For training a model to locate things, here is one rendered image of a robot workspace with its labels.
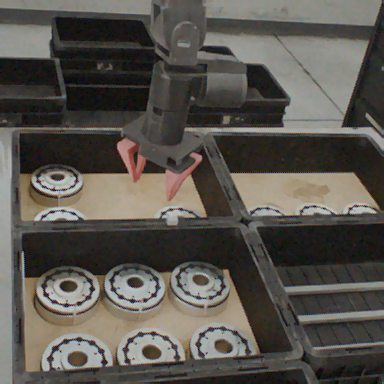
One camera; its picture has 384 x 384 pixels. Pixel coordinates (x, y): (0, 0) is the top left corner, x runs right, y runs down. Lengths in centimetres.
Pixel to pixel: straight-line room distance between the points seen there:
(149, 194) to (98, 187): 11
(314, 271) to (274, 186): 26
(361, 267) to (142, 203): 44
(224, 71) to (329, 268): 54
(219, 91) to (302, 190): 63
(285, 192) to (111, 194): 38
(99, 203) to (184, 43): 55
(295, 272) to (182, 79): 53
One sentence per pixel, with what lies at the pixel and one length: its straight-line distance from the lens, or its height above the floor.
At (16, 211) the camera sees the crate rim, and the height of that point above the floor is 93.
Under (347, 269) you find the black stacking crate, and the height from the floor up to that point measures 83.
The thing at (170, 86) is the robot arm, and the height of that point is 125.
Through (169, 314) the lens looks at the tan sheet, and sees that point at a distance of 111.
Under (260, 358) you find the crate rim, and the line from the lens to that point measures 95.
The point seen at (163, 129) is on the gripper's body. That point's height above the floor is 118.
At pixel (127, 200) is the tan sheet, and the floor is 83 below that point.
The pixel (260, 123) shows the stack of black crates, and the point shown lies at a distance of 239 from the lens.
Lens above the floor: 164
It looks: 32 degrees down
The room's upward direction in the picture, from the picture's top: 10 degrees clockwise
